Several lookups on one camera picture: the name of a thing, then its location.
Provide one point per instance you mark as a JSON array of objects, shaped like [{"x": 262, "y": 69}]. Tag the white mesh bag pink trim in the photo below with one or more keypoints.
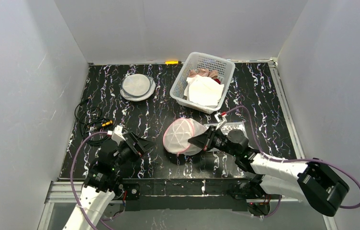
[{"x": 176, "y": 136}]

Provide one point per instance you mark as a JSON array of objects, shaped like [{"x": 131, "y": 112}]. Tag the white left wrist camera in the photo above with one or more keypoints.
[{"x": 118, "y": 133}]

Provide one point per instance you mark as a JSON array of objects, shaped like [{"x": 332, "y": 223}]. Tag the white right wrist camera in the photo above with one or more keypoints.
[{"x": 221, "y": 119}]

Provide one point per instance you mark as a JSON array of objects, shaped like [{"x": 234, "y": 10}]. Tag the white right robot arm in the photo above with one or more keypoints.
[{"x": 313, "y": 182}]

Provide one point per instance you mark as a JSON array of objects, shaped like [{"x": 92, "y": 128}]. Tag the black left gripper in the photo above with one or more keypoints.
[{"x": 133, "y": 144}]

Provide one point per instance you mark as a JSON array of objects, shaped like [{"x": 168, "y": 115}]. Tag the white plastic basket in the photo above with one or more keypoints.
[{"x": 197, "y": 60}]

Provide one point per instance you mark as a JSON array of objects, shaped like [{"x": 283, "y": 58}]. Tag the beige pink bra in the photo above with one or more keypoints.
[{"x": 213, "y": 74}]

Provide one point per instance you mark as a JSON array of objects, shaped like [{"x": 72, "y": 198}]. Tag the black base frame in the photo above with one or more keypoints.
[{"x": 211, "y": 193}]

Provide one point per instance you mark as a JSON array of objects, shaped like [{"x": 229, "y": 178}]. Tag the yellow orange marker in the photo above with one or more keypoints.
[{"x": 173, "y": 62}]

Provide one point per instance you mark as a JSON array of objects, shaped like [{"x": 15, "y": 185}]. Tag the aluminium rail frame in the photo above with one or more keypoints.
[{"x": 273, "y": 65}]

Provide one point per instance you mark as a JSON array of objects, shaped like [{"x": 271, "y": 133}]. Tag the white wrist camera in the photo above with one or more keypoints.
[
  {"x": 118, "y": 133},
  {"x": 221, "y": 119}
]

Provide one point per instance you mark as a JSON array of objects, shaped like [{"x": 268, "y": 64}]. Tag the white bra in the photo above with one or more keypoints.
[{"x": 203, "y": 91}]

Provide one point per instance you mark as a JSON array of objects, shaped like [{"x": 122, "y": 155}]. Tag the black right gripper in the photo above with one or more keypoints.
[{"x": 209, "y": 140}]

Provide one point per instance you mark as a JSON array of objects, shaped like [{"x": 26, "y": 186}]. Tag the clear plastic compartment box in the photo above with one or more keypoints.
[{"x": 226, "y": 128}]

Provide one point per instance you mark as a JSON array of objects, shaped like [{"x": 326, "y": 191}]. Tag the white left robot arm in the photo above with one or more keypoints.
[{"x": 102, "y": 181}]

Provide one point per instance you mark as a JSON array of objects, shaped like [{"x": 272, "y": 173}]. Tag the white mesh bag blue trim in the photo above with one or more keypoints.
[{"x": 137, "y": 87}]

